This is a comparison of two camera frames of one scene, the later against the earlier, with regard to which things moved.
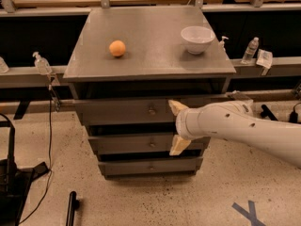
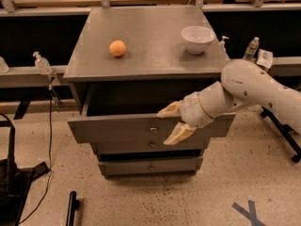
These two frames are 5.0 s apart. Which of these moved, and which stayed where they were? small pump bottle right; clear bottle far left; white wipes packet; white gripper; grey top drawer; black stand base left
Moved: white gripper; grey top drawer
Stayed: small pump bottle right; black stand base left; white wipes packet; clear bottle far left
